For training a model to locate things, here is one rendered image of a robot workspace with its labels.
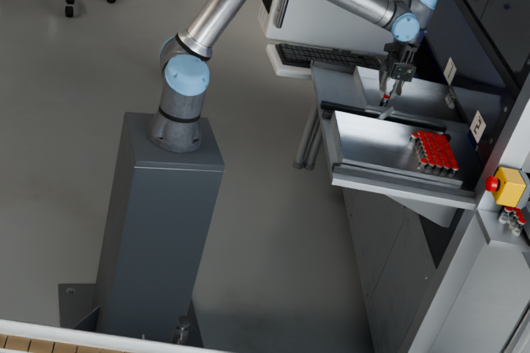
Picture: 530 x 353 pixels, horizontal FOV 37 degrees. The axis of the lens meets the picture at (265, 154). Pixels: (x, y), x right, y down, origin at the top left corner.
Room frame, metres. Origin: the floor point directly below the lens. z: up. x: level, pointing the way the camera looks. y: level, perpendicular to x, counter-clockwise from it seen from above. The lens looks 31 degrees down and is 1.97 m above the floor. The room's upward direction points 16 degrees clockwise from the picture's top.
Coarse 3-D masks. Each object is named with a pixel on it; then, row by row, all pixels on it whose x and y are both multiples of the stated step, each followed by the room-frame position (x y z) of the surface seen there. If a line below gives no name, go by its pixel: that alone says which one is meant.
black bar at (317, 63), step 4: (316, 60) 2.41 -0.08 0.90; (320, 60) 2.42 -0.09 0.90; (312, 64) 2.41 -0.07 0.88; (316, 64) 2.41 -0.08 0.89; (320, 64) 2.41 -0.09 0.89; (324, 64) 2.41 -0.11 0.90; (328, 64) 2.41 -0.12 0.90; (332, 64) 2.42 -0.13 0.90; (336, 64) 2.43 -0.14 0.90; (340, 64) 2.44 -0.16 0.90; (324, 68) 2.41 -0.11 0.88; (328, 68) 2.41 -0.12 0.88; (332, 68) 2.42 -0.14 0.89; (336, 68) 2.42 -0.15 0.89; (340, 68) 2.42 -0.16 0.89; (344, 68) 2.42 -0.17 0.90; (348, 68) 2.42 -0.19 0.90; (352, 68) 2.43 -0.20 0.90; (348, 72) 2.43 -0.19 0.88; (352, 72) 2.43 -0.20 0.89
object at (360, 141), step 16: (336, 112) 2.07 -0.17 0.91; (336, 128) 1.98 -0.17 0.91; (352, 128) 2.05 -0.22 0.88; (368, 128) 2.08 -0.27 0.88; (384, 128) 2.10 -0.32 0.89; (400, 128) 2.10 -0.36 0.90; (416, 128) 2.11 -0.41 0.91; (336, 144) 1.92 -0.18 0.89; (352, 144) 1.96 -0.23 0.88; (368, 144) 1.99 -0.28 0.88; (384, 144) 2.01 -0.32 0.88; (400, 144) 2.04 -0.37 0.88; (352, 160) 1.82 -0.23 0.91; (368, 160) 1.90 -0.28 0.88; (384, 160) 1.93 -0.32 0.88; (400, 160) 1.95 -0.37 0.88; (416, 160) 1.98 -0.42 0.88; (416, 176) 1.85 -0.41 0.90; (432, 176) 1.86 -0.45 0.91
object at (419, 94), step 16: (368, 80) 2.41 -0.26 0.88; (416, 80) 2.46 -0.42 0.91; (368, 96) 2.29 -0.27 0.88; (400, 96) 2.36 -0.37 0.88; (416, 96) 2.40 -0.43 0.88; (432, 96) 2.43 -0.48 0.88; (400, 112) 2.19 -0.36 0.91; (416, 112) 2.28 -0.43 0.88; (432, 112) 2.31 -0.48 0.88; (448, 112) 2.35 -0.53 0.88; (448, 128) 2.22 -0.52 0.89; (464, 128) 2.23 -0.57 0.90
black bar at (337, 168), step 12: (336, 168) 1.79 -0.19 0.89; (348, 168) 1.80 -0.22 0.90; (360, 168) 1.82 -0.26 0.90; (384, 180) 1.82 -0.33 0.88; (396, 180) 1.82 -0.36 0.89; (408, 180) 1.83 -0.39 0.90; (420, 180) 1.84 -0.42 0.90; (444, 192) 1.85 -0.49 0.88; (456, 192) 1.85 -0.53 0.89; (468, 192) 1.86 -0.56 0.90
